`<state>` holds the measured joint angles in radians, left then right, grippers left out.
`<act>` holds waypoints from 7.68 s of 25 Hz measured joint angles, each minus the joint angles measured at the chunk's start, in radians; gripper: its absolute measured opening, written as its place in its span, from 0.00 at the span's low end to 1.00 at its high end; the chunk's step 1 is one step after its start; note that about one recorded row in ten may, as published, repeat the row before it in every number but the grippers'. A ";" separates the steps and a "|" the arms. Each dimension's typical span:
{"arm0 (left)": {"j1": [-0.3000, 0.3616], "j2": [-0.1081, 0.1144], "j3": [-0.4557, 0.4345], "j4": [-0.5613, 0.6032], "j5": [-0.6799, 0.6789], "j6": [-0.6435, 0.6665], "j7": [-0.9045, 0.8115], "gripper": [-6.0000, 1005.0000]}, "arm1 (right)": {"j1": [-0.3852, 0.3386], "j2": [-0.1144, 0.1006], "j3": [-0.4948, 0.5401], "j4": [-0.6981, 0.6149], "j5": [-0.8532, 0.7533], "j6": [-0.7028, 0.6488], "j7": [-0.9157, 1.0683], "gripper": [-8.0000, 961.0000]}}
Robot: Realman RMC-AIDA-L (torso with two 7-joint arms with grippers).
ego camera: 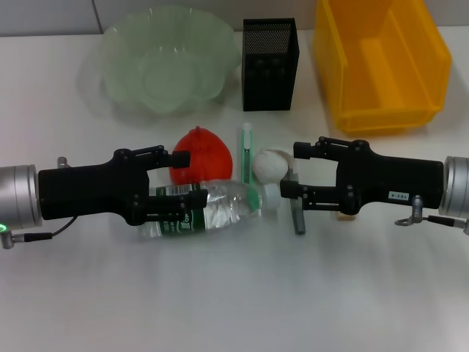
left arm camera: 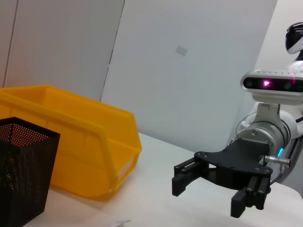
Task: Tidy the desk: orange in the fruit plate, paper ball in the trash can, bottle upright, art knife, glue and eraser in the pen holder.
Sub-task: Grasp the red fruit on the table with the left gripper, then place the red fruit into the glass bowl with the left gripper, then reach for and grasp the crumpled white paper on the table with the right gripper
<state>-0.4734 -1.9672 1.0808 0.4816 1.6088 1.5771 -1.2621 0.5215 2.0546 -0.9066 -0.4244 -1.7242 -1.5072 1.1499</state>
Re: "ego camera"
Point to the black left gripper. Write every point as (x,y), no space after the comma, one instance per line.
(84,190)

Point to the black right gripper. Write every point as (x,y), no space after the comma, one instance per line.
(395,179)

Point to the white paper ball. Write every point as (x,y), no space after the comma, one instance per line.
(269,166)

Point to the red-orange toy orange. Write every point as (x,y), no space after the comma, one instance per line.
(209,154)

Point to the clear green-label water bottle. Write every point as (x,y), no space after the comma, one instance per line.
(220,205)

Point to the grey pen tube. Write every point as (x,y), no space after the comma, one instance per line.
(297,220)

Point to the beige eraser with barcode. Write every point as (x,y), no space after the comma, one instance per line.
(346,218)

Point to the black mesh pen holder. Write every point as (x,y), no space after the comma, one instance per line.
(269,84)

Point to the translucent wavy fruit plate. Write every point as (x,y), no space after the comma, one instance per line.
(165,73)

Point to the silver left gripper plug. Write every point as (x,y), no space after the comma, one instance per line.
(63,163)

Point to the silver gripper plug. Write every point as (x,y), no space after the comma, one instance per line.
(63,163)
(417,209)

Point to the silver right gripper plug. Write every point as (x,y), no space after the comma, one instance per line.
(417,209)

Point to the yellow plastic bin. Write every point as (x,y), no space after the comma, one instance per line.
(388,73)

